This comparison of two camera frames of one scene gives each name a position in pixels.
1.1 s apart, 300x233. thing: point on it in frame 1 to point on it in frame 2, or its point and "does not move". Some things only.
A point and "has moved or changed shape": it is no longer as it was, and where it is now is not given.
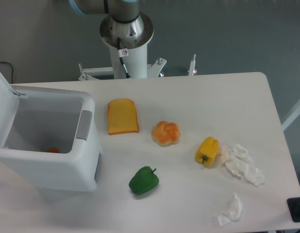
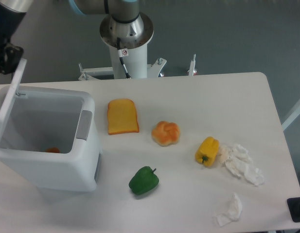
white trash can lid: x=6 y=103 has moved or changed shape
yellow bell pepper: x=206 y=151 does not move
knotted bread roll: x=165 y=133 does not move
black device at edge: x=296 y=206 does not move
